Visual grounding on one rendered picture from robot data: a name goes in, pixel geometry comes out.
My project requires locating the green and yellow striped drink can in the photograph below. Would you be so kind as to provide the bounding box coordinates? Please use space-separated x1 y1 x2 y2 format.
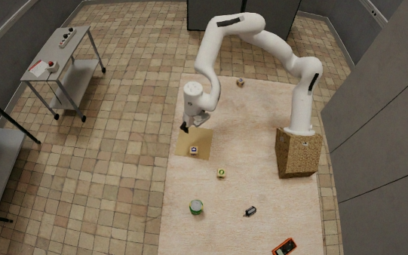
189 199 203 215

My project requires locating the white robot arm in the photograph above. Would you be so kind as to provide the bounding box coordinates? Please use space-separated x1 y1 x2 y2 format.
183 13 323 136

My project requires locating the tan flat mat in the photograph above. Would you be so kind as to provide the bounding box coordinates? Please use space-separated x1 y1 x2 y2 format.
174 126 213 160

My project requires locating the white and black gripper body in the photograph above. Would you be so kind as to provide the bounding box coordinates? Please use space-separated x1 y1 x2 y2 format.
183 111 195 128

